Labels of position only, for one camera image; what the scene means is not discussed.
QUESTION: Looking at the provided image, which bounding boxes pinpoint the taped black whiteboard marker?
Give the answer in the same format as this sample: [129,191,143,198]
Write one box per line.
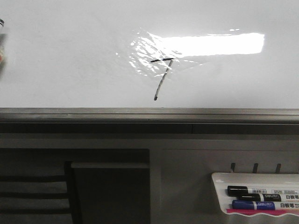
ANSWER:
[0,19,7,76]

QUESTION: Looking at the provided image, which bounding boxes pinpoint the black capped marker upper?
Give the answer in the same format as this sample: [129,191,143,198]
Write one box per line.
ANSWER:
[227,185,299,196]

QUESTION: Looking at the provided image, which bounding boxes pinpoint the black capped marker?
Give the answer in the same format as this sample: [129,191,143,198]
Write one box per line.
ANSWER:
[227,185,299,196]
[237,194,299,202]

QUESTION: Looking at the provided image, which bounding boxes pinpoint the blue capped marker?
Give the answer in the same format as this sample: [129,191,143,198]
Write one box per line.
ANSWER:
[232,200,299,210]

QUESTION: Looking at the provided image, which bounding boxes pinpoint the black capped marker middle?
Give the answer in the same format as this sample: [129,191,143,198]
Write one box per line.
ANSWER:
[237,194,299,202]

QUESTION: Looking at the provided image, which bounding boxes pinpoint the dark slatted chair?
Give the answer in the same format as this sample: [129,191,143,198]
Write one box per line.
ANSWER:
[0,161,83,224]

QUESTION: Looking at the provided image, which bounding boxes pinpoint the white marker tray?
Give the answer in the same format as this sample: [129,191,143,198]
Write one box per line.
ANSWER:
[212,173,299,224]

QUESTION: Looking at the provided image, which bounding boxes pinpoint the white whiteboard with frame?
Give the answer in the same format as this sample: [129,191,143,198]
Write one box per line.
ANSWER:
[0,0,299,124]

